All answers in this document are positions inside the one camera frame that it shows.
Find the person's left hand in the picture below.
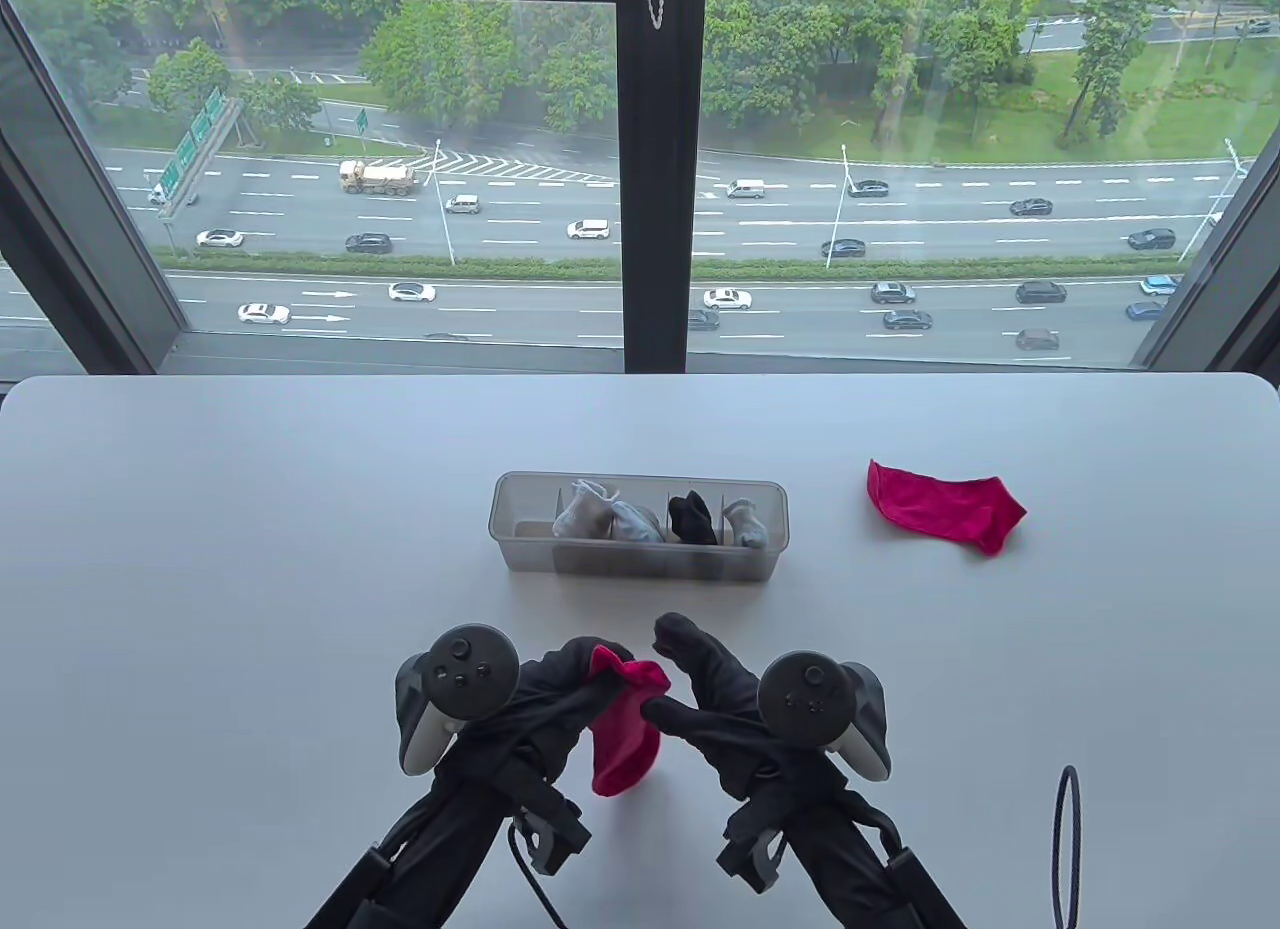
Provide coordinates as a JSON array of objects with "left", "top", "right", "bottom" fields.
[{"left": 438, "top": 637, "right": 641, "bottom": 792}]

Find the person's right hand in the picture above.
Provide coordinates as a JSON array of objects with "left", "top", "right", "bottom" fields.
[{"left": 640, "top": 612, "right": 853, "bottom": 802}]

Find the grey and white controller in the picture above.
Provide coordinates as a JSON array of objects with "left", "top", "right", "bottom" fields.
[
  {"left": 396, "top": 624, "right": 522, "bottom": 776},
  {"left": 757, "top": 651, "right": 892, "bottom": 782}
]

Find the long red sock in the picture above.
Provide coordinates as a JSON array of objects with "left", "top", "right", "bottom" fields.
[{"left": 587, "top": 645, "right": 672, "bottom": 798}]

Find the grey sock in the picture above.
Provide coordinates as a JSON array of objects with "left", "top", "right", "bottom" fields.
[{"left": 722, "top": 499, "right": 772, "bottom": 551}]

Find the long white sock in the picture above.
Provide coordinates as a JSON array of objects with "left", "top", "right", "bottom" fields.
[{"left": 552, "top": 479, "right": 620, "bottom": 540}]

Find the short light blue sock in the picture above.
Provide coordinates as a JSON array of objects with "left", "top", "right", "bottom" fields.
[{"left": 610, "top": 501, "right": 666, "bottom": 546}]

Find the black sock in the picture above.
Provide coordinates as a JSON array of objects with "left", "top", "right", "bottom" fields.
[{"left": 667, "top": 491, "right": 718, "bottom": 547}]

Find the short red sock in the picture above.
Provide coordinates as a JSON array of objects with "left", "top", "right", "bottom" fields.
[{"left": 866, "top": 459, "right": 1028, "bottom": 556}]

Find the person's left forearm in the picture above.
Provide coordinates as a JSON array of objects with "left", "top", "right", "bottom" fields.
[{"left": 305, "top": 759, "right": 571, "bottom": 929}]

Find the translucent divided organizer box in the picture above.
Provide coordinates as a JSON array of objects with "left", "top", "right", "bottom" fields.
[{"left": 488, "top": 472, "right": 790, "bottom": 581}]

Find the black labelled adapter box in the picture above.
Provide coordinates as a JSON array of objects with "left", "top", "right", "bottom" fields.
[{"left": 885, "top": 847, "right": 969, "bottom": 929}]

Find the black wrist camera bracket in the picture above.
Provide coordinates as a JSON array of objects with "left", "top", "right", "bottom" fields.
[
  {"left": 510, "top": 789, "right": 593, "bottom": 876},
  {"left": 716, "top": 799, "right": 796, "bottom": 893}
]

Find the thick black cable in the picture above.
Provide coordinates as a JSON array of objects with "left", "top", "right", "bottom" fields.
[{"left": 1050, "top": 765, "right": 1083, "bottom": 929}]

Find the black window frame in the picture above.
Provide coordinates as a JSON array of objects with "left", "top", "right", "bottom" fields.
[{"left": 0, "top": 0, "right": 1280, "bottom": 380}]

